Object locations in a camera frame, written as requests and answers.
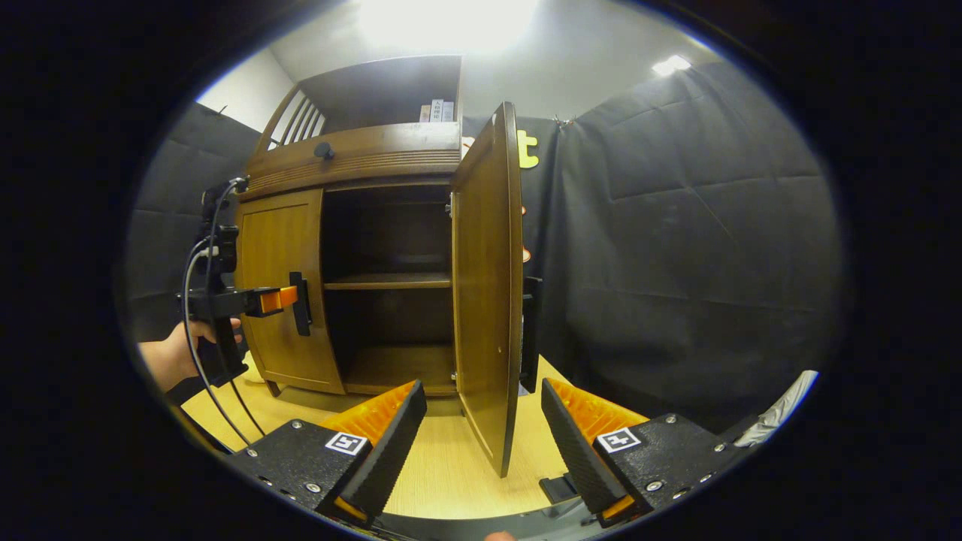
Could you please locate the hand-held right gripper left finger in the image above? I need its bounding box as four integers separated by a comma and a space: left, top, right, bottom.
225, 379, 428, 527

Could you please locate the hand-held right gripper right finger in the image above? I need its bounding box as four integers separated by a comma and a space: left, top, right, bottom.
541, 377, 752, 527

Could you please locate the black door handle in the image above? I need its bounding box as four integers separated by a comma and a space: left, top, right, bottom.
520, 277, 543, 394
289, 272, 313, 337

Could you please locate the wooden shoe cabinet door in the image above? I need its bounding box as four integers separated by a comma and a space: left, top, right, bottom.
235, 188, 346, 395
449, 101, 525, 478

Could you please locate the wooden double-door shoe cabinet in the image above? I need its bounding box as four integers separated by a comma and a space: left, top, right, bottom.
235, 54, 463, 397

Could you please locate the black backdrop cloth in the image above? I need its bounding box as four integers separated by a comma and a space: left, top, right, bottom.
124, 101, 264, 343
460, 60, 850, 437

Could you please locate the grooved wooden drawer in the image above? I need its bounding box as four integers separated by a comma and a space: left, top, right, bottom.
244, 122, 461, 202

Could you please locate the white grey cloth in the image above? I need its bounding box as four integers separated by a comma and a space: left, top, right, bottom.
733, 370, 820, 448

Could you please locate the large ceiling light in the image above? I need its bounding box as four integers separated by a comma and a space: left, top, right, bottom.
357, 0, 542, 53

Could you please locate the black cable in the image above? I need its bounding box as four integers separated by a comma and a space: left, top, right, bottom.
182, 179, 265, 446

